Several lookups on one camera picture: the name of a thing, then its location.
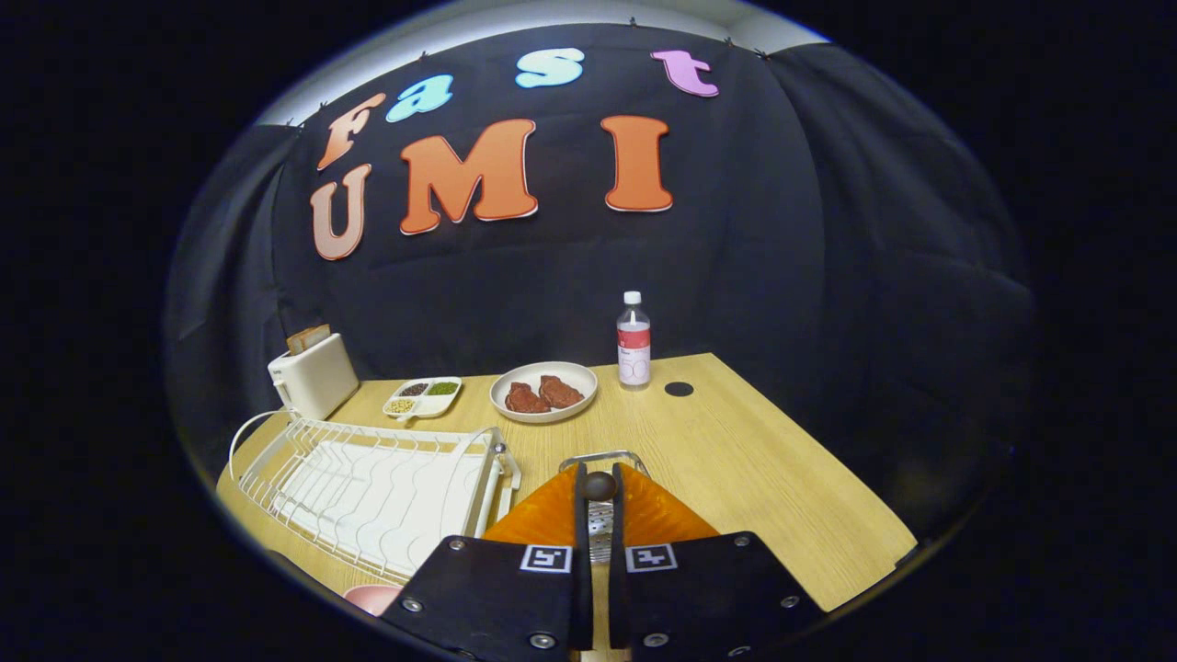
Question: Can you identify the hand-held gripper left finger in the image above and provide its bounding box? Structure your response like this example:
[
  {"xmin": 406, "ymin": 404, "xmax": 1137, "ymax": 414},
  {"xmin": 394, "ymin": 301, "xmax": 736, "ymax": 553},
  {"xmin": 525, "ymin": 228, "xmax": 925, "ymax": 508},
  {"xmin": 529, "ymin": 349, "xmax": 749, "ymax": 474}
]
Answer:
[{"xmin": 382, "ymin": 462, "xmax": 594, "ymax": 662}]

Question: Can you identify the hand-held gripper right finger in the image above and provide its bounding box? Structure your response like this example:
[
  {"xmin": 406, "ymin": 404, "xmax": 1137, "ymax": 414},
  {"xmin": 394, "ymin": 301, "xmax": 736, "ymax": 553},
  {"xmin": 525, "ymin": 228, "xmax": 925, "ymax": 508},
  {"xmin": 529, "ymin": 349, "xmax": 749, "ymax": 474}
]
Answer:
[{"xmin": 609, "ymin": 462, "xmax": 824, "ymax": 662}]

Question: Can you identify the metal wire basket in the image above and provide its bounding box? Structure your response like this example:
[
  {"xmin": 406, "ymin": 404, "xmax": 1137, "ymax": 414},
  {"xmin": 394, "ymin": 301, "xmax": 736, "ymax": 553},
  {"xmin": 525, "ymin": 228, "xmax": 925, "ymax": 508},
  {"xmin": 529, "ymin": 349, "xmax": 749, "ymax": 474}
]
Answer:
[{"xmin": 558, "ymin": 450, "xmax": 650, "ymax": 564}]

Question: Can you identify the pink plate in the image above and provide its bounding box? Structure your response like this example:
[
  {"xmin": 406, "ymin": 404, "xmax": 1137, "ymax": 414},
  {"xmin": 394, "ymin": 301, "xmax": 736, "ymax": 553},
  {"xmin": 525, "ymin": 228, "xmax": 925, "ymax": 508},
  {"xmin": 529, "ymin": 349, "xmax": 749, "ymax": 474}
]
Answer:
[{"xmin": 343, "ymin": 585, "xmax": 404, "ymax": 617}]

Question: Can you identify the white wire dish rack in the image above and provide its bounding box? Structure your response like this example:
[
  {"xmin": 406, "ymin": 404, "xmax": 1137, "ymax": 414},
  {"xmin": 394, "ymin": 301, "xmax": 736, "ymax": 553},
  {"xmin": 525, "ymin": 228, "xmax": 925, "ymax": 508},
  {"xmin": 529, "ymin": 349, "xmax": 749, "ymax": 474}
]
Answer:
[{"xmin": 237, "ymin": 418, "xmax": 522, "ymax": 585}]

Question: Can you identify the cream round plate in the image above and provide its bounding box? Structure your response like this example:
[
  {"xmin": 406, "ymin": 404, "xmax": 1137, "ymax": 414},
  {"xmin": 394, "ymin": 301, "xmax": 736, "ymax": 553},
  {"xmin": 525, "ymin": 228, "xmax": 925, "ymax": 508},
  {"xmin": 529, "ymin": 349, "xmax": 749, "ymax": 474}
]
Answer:
[{"xmin": 489, "ymin": 360, "xmax": 600, "ymax": 424}]

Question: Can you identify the white divided dish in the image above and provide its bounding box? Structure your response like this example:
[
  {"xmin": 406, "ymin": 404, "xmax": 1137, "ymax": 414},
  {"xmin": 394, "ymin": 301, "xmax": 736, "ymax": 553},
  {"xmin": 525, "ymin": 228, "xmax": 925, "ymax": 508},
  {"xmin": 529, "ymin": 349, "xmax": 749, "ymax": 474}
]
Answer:
[{"xmin": 383, "ymin": 376, "xmax": 463, "ymax": 426}]

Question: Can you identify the clear bottle with red label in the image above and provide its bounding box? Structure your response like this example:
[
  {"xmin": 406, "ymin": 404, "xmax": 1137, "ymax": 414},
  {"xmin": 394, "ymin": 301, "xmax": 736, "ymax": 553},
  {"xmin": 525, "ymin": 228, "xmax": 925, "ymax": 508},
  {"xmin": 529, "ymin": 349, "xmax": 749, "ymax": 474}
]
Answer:
[{"xmin": 616, "ymin": 291, "xmax": 652, "ymax": 391}]

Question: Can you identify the white toaster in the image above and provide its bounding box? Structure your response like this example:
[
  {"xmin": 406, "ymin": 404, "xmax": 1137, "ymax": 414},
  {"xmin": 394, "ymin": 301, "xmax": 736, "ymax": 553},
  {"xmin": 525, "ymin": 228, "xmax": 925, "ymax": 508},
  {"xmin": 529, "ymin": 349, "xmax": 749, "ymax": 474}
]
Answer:
[{"xmin": 268, "ymin": 333, "xmax": 360, "ymax": 421}]

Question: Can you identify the black backdrop cloth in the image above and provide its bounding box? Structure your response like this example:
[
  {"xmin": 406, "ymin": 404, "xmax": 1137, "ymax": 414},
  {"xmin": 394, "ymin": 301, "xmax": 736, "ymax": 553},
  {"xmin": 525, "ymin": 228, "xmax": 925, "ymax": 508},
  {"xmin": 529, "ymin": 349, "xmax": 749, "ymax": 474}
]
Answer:
[{"xmin": 164, "ymin": 23, "xmax": 1035, "ymax": 543}]

